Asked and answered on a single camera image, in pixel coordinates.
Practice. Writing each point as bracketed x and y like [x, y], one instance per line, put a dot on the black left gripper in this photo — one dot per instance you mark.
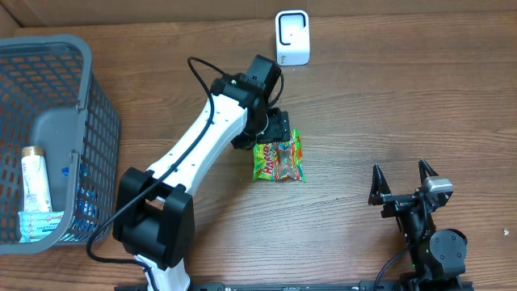
[280, 128]

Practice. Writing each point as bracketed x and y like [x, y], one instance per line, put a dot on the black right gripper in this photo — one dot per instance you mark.
[396, 202]

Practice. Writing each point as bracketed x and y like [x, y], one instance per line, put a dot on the green Haribo gummy bag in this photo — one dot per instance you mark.
[279, 160]

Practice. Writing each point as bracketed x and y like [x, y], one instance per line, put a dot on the blue Oreo cookie pack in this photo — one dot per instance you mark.
[85, 210]

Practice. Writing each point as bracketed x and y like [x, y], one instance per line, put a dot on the white tube with gold cap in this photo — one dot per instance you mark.
[36, 189]

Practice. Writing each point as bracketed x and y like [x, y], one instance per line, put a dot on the teal snack packet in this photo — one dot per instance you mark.
[38, 225]

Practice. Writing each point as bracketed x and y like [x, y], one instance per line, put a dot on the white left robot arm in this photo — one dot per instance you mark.
[154, 213]

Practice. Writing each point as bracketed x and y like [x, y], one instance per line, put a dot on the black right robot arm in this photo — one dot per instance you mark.
[437, 256]

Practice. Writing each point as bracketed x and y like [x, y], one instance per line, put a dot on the white barcode scanner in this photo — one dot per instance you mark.
[292, 38]

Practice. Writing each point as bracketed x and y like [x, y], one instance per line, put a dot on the grey plastic mesh basket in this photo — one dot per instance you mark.
[51, 98]

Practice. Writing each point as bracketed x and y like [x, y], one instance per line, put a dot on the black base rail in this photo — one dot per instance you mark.
[364, 285]

